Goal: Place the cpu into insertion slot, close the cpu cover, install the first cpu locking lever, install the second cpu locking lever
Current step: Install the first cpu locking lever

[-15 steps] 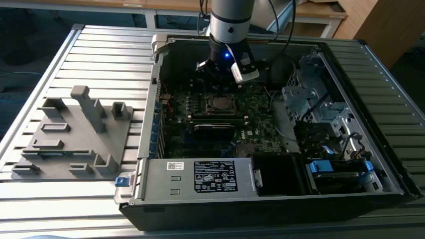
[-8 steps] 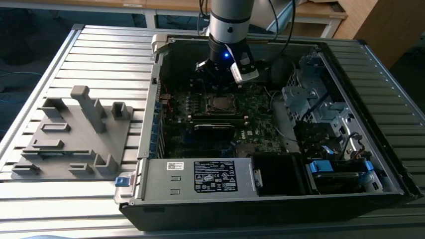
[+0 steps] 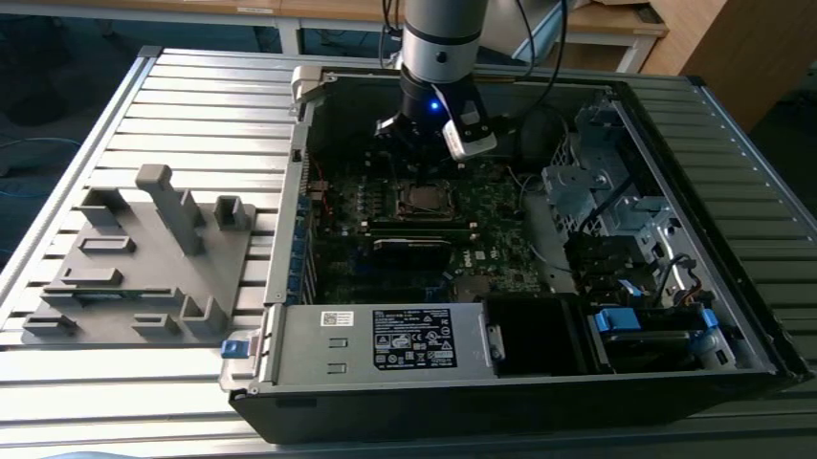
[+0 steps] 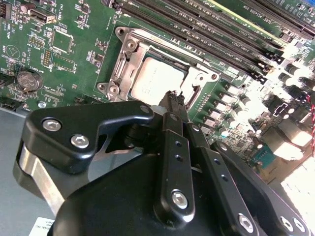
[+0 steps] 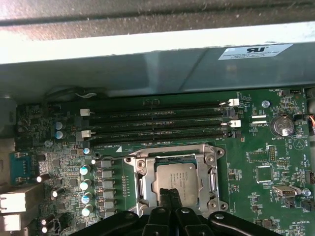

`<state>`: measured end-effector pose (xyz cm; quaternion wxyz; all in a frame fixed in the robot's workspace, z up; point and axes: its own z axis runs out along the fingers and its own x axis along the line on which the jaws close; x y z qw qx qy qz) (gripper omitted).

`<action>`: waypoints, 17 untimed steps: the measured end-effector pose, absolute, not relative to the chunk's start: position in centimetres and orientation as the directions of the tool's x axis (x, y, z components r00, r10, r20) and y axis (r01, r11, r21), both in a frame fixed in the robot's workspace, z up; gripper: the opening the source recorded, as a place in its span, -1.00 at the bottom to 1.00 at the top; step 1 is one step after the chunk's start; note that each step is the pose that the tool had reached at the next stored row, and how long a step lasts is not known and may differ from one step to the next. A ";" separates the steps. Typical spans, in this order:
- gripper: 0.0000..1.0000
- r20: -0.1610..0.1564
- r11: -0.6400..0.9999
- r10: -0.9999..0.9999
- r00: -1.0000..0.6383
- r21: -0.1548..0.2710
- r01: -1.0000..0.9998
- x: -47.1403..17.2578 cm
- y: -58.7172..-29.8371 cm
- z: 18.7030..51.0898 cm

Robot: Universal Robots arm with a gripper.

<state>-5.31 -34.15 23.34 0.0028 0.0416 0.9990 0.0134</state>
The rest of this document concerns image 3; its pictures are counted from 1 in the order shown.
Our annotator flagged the green RAM stick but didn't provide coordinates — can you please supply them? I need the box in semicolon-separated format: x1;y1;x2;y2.
71;288;175;303

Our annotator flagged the silver metal drive cage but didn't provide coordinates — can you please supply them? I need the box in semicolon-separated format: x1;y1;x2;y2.
540;93;688;259

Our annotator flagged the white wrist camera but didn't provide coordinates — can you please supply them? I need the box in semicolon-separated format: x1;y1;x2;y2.
442;98;500;163

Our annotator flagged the grey parts rack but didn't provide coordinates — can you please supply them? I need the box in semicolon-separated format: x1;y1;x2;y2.
20;164;258;346

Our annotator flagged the metal socket cover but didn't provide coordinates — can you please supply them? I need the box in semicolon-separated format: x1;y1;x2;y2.
396;180;458;217

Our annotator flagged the black open PC case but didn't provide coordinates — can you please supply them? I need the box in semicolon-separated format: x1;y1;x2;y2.
218;64;817;446

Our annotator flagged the silver CPU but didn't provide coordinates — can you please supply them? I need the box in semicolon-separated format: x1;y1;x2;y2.
408;185;450;210

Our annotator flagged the CPU socket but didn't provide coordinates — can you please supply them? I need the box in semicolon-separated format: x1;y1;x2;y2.
393;177;461;222

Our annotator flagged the black graphics card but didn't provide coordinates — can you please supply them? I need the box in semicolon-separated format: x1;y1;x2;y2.
372;237;456;276

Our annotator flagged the grey case handle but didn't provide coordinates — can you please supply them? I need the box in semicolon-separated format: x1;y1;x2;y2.
290;65;322;105

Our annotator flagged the wooden cabinet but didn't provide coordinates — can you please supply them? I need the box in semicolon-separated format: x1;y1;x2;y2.
640;0;817;133

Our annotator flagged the wooden desk white frame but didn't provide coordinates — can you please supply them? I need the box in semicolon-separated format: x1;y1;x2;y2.
279;0;671;74

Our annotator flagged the black drive cable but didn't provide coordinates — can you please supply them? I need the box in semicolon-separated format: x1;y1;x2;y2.
573;174;637;240

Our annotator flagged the blue disk carrier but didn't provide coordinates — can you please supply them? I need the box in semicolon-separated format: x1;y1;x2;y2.
590;306;723;372

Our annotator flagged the grey power supply unit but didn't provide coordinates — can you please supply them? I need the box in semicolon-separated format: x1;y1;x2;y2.
271;302;506;386

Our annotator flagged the green motherboard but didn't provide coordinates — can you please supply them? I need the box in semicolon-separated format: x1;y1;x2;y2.
299;150;580;307

